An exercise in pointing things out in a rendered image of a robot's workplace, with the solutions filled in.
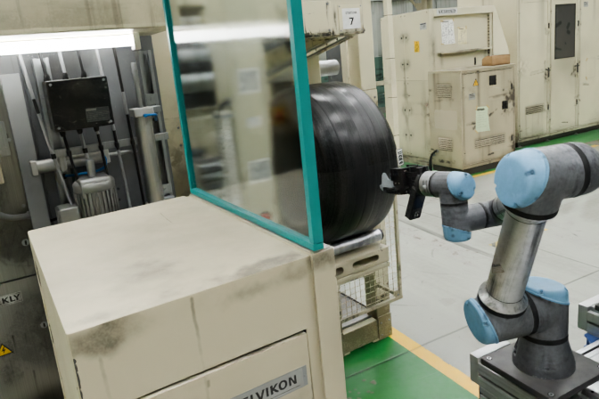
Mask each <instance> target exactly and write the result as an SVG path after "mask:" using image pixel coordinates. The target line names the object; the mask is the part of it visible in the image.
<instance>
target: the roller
mask: <svg viewBox="0 0 599 399"><path fill-rule="evenodd" d="M383 237H384V234H383V231H382V230H381V229H380V228H378V229H374V230H371V231H369V232H364V233H361V234H358V235H355V236H352V237H349V238H347V239H344V240H339V241H336V242H333V243H330V244H327V245H329V246H331V247H333V248H334V255H335V256H336V255H339V254H341V253H344V252H347V251H350V250H352V249H355V248H360V247H363V246H365V245H368V244H371V243H374V242H376V241H379V240H382V239H383Z"/></svg>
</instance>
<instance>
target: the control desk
mask: <svg viewBox="0 0 599 399"><path fill-rule="evenodd" d="M28 236H29V243H30V246H31V251H32V255H33V259H34V263H35V267H36V271H37V278H38V283H39V287H40V291H41V295H42V299H43V303H44V308H45V315H46V319H47V323H48V327H49V331H50V335H51V340H52V343H53V350H54V355H55V359H56V363H57V367H58V371H59V375H60V380H61V383H62V391H63V395H64V399H347V392H346V381H345V371H344V361H343V351H342V340H341V320H340V309H339V299H338V289H337V279H336V268H335V258H334V248H333V247H331V246H329V245H327V244H325V243H324V248H322V249H319V250H317V251H313V250H311V249H309V248H306V247H303V246H301V245H300V244H298V243H296V242H294V241H292V240H289V239H286V238H284V237H283V236H281V235H279V234H277V233H275V232H272V231H270V230H268V229H266V228H264V227H262V226H260V225H258V224H255V223H253V222H252V221H249V220H247V219H245V218H243V217H241V216H238V215H236V214H235V213H232V212H230V211H228V210H226V209H224V208H222V207H220V206H218V205H216V204H213V203H211V202H209V201H207V200H205V199H203V198H201V197H199V196H197V195H194V194H192V193H191V194H190V195H189V197H186V196H182V197H178V198H173V199H166V200H163V201H159V202H154V203H151V204H146V205H142V206H138V207H134V208H127V209H123V210H119V211H115V212H110V213H107V214H103V215H99V216H91V217H88V218H84V219H79V220H76V221H71V222H67V223H63V224H57V225H52V226H48V227H44V228H40V229H36V230H32V231H28Z"/></svg>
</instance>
